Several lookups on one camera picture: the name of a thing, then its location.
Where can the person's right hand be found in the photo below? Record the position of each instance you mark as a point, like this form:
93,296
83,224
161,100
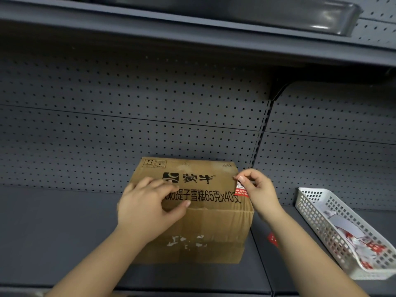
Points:
263,194

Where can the person's left hand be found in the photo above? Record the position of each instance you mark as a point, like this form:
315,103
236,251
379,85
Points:
142,210

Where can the person's right thumb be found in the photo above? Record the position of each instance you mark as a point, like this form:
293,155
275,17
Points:
244,182

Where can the person's left thumb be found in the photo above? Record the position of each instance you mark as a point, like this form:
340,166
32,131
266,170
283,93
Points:
178,211

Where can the red and white sticker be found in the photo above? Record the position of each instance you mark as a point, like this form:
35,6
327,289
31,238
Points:
241,190

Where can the brown cardboard box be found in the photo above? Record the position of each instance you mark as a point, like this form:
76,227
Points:
213,225

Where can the person's right forearm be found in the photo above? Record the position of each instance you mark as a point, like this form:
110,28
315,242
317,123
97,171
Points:
309,262

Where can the person's left forearm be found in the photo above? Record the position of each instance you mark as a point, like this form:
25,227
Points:
99,262

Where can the small red sticker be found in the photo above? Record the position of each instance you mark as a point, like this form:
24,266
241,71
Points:
273,239

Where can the white plastic mesh basket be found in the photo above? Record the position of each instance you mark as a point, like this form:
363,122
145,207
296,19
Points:
312,210

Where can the grey pegboard back panel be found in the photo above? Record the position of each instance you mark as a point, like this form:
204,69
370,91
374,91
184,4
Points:
334,136
123,120

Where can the pile of sticker backing papers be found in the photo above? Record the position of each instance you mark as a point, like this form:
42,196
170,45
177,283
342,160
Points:
355,238

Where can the grey metal shelf board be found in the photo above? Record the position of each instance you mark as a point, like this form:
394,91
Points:
55,238
154,33
328,284

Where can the dark glossy shelf tray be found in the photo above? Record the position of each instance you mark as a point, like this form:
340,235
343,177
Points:
278,12

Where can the grey slotted upright post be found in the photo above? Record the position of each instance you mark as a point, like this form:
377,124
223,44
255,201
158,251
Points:
263,132

